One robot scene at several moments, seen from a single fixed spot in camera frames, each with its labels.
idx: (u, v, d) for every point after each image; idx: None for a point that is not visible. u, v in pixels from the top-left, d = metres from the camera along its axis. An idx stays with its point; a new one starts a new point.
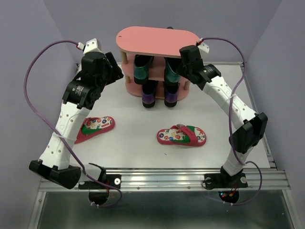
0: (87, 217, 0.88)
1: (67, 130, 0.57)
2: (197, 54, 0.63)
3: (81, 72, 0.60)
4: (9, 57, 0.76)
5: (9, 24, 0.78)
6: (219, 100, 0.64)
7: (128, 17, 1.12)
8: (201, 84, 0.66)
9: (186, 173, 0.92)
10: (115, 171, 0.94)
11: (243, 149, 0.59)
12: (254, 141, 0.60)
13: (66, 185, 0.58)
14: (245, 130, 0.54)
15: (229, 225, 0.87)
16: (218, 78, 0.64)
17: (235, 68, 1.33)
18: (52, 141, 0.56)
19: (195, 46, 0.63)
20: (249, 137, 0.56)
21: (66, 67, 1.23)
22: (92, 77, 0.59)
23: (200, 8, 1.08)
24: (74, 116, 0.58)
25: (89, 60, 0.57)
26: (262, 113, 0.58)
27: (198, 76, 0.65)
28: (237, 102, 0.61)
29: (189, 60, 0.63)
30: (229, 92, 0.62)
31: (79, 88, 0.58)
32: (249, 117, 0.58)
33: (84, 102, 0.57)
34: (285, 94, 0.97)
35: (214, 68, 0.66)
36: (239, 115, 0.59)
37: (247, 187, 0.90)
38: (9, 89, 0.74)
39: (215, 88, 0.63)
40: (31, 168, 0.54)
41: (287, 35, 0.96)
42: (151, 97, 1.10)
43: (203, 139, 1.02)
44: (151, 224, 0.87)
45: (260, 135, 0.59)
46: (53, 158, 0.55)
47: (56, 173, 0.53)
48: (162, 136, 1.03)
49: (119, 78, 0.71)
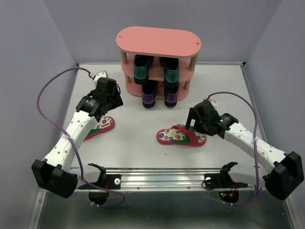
0: (87, 216, 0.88)
1: (76, 133, 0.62)
2: (210, 107, 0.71)
3: (95, 90, 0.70)
4: (8, 56, 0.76)
5: (7, 24, 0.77)
6: (243, 146, 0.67)
7: (129, 18, 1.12)
8: (220, 133, 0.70)
9: (186, 173, 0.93)
10: (115, 171, 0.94)
11: (285, 196, 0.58)
12: (296, 185, 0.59)
13: (62, 192, 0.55)
14: (279, 173, 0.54)
15: (229, 225, 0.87)
16: (235, 124, 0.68)
17: (235, 67, 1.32)
18: (60, 142, 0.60)
19: (206, 100, 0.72)
20: (287, 182, 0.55)
21: (66, 67, 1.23)
22: (104, 93, 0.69)
23: (200, 8, 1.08)
24: (84, 121, 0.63)
25: (104, 80, 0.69)
26: (293, 153, 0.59)
27: (217, 126, 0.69)
28: (261, 145, 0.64)
29: (205, 114, 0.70)
30: (250, 136, 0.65)
31: (92, 101, 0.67)
32: (279, 158, 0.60)
33: (96, 109, 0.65)
34: (285, 94, 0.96)
35: (230, 116, 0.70)
36: (268, 158, 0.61)
37: (246, 187, 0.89)
38: (7, 88, 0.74)
39: (235, 134, 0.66)
40: (33, 168, 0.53)
41: (288, 34, 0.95)
42: (151, 97, 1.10)
43: (203, 139, 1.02)
44: (151, 224, 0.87)
45: (300, 177, 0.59)
46: (59, 157, 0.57)
47: (60, 171, 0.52)
48: (162, 136, 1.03)
49: (120, 105, 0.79)
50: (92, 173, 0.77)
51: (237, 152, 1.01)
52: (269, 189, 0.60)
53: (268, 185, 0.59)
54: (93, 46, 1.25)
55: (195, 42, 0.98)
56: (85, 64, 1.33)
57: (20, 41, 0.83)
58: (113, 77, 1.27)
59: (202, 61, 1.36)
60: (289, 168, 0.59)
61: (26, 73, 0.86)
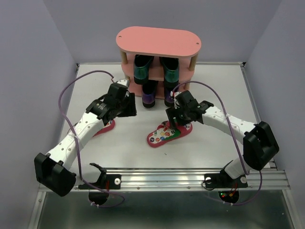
0: (88, 216, 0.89)
1: (82, 134, 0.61)
2: (189, 96, 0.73)
3: (106, 95, 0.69)
4: (7, 56, 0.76)
5: (8, 25, 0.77)
6: (218, 126, 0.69)
7: (128, 17, 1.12)
8: (200, 119, 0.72)
9: (186, 173, 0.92)
10: (115, 171, 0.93)
11: (262, 166, 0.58)
12: (271, 155, 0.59)
13: (60, 189, 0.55)
14: (250, 141, 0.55)
15: (228, 225, 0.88)
16: (211, 108, 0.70)
17: (235, 68, 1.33)
18: (66, 140, 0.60)
19: (186, 90, 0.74)
20: (259, 149, 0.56)
21: (66, 67, 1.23)
22: (115, 98, 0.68)
23: (200, 8, 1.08)
24: (92, 123, 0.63)
25: (116, 87, 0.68)
26: (261, 122, 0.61)
27: (195, 112, 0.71)
28: (233, 120, 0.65)
29: (185, 102, 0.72)
30: (223, 114, 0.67)
31: (102, 105, 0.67)
32: (249, 128, 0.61)
33: (105, 114, 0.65)
34: (285, 94, 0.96)
35: (208, 102, 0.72)
36: (239, 130, 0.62)
37: (247, 187, 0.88)
38: (7, 89, 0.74)
39: (211, 116, 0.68)
40: (35, 162, 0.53)
41: (288, 35, 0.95)
42: (151, 97, 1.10)
43: (189, 125, 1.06)
44: (151, 224, 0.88)
45: (274, 146, 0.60)
46: (62, 154, 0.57)
47: (60, 168, 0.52)
48: (153, 140, 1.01)
49: (133, 114, 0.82)
50: (92, 173, 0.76)
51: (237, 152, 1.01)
52: (247, 160, 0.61)
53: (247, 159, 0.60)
54: (93, 46, 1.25)
55: (195, 42, 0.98)
56: (85, 64, 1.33)
57: (20, 41, 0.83)
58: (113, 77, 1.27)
59: (202, 61, 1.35)
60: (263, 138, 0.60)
61: (26, 73, 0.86)
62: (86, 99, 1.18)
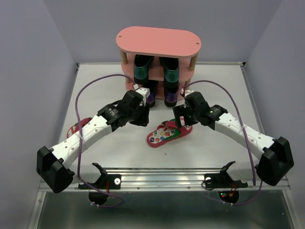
0: (87, 216, 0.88)
1: (88, 136, 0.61)
2: (201, 98, 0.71)
3: (120, 101, 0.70)
4: (8, 56, 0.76)
5: (8, 25, 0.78)
6: (233, 135, 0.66)
7: (129, 18, 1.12)
8: (211, 124, 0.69)
9: (185, 173, 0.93)
10: (115, 171, 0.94)
11: (276, 182, 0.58)
12: (286, 171, 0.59)
13: (54, 187, 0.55)
14: (269, 159, 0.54)
15: (229, 225, 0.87)
16: (225, 115, 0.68)
17: (235, 68, 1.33)
18: (71, 138, 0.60)
19: (198, 92, 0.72)
20: (277, 166, 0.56)
21: (66, 67, 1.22)
22: (128, 106, 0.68)
23: (200, 8, 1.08)
24: (99, 127, 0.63)
25: (131, 95, 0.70)
26: (280, 138, 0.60)
27: (207, 117, 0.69)
28: (250, 132, 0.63)
29: (196, 105, 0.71)
30: (238, 124, 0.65)
31: (114, 111, 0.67)
32: (268, 143, 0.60)
33: (114, 120, 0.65)
34: (285, 94, 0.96)
35: (220, 107, 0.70)
36: (257, 144, 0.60)
37: (247, 187, 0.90)
38: (7, 88, 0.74)
39: (225, 124, 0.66)
40: (38, 153, 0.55)
41: (288, 35, 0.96)
42: (152, 97, 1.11)
43: (189, 125, 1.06)
44: (151, 224, 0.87)
45: (290, 162, 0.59)
46: (64, 151, 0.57)
47: (59, 165, 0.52)
48: (153, 140, 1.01)
49: (143, 124, 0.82)
50: (91, 173, 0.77)
51: (237, 152, 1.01)
52: (259, 174, 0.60)
53: (260, 173, 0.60)
54: (93, 46, 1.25)
55: (195, 42, 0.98)
56: (85, 64, 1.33)
57: (20, 41, 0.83)
58: (113, 77, 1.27)
59: (202, 61, 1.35)
60: (279, 153, 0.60)
61: (26, 73, 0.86)
62: (86, 99, 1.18)
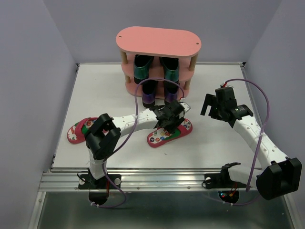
0: (87, 216, 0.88)
1: (141, 121, 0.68)
2: (230, 94, 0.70)
3: (165, 106, 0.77)
4: (8, 56, 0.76)
5: (9, 25, 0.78)
6: (249, 140, 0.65)
7: (129, 18, 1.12)
8: (231, 121, 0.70)
9: (194, 173, 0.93)
10: (115, 171, 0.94)
11: (270, 197, 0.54)
12: (286, 192, 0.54)
13: (98, 151, 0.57)
14: (272, 172, 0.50)
15: (229, 225, 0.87)
16: (249, 118, 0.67)
17: (235, 68, 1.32)
18: (127, 117, 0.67)
19: (229, 87, 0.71)
20: (278, 182, 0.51)
21: (66, 67, 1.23)
22: (172, 112, 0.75)
23: (200, 8, 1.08)
24: (150, 117, 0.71)
25: (177, 103, 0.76)
26: (295, 159, 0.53)
27: (229, 113, 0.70)
28: (266, 142, 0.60)
29: (223, 98, 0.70)
30: (259, 131, 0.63)
31: (162, 111, 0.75)
32: (279, 160, 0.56)
33: (161, 119, 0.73)
34: (285, 94, 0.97)
35: (247, 108, 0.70)
36: (267, 156, 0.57)
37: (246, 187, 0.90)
38: (7, 88, 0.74)
39: (244, 126, 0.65)
40: (99, 117, 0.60)
41: (288, 35, 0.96)
42: (151, 97, 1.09)
43: (189, 125, 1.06)
44: (151, 224, 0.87)
45: (294, 186, 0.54)
46: (122, 124, 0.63)
47: (116, 132, 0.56)
48: (153, 140, 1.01)
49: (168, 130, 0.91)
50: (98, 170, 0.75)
51: (237, 152, 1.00)
52: (258, 183, 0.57)
53: (259, 183, 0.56)
54: (93, 46, 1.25)
55: (195, 42, 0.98)
56: (85, 64, 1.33)
57: (20, 41, 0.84)
58: (113, 77, 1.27)
59: (202, 61, 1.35)
60: (287, 173, 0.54)
61: (26, 73, 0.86)
62: (86, 99, 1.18)
